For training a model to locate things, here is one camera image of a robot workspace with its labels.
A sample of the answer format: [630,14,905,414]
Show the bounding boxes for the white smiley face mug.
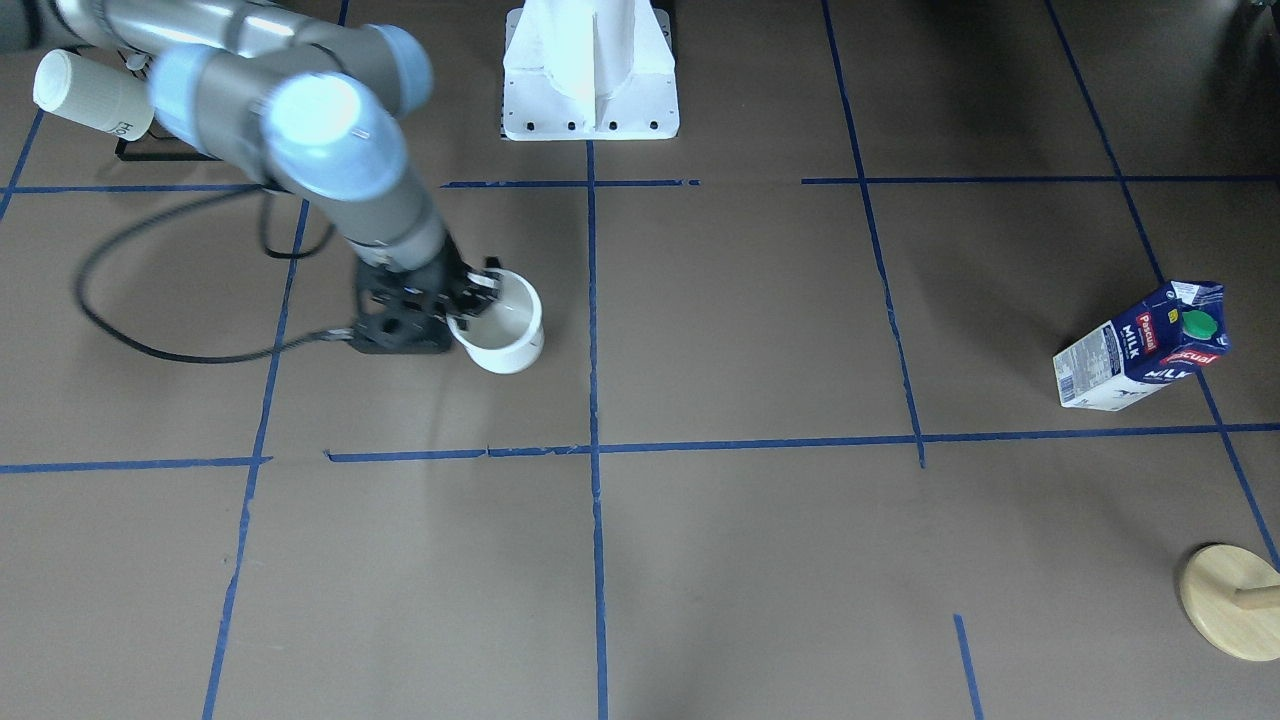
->
[445,268,544,375]

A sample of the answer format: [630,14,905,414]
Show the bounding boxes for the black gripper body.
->
[349,236,470,355]

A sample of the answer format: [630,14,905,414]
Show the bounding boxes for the black wire mug rack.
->
[114,135,219,161]

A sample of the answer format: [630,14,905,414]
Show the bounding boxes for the blue Pascual milk carton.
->
[1053,281,1231,413]

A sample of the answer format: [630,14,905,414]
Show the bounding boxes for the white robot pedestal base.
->
[500,1,681,142]

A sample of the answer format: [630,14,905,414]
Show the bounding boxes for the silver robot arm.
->
[3,1,502,355]

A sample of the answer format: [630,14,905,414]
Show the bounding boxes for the white ribbed mug outer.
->
[32,49,155,142]

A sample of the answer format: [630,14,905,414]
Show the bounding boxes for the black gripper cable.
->
[74,186,358,365]

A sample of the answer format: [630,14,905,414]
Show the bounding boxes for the round wooden stand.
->
[1178,543,1279,662]

